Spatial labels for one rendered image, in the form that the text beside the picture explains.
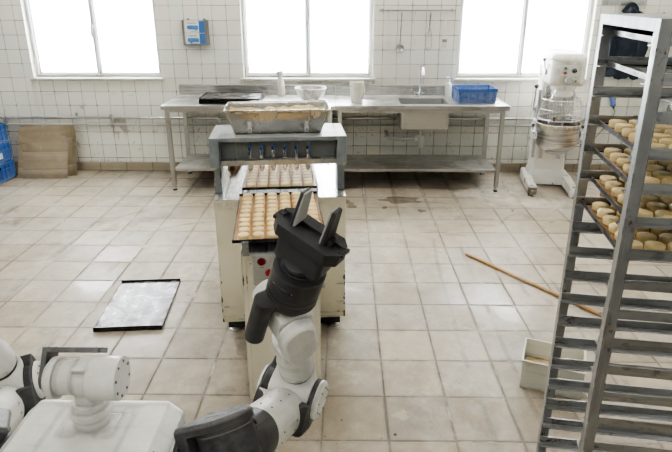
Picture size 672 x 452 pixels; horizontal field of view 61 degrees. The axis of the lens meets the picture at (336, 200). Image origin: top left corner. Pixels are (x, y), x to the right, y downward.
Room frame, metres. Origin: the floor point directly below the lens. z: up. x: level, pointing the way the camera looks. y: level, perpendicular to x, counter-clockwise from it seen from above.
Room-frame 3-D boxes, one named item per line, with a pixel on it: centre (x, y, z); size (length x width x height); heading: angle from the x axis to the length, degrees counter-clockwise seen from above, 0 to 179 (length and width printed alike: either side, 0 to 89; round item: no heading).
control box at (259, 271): (2.19, 0.24, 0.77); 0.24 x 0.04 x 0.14; 95
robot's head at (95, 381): (0.72, 0.38, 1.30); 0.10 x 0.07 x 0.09; 89
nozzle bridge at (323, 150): (3.06, 0.32, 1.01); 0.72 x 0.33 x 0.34; 95
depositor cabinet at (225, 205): (3.53, 0.36, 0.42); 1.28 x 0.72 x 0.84; 5
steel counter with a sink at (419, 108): (5.82, 0.01, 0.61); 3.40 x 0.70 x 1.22; 89
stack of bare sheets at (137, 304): (3.21, 1.26, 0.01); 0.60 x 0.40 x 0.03; 4
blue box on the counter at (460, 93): (5.80, -1.41, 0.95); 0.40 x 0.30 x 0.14; 92
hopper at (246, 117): (3.06, 0.32, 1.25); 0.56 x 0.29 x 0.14; 95
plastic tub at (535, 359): (2.44, -1.11, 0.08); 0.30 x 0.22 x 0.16; 67
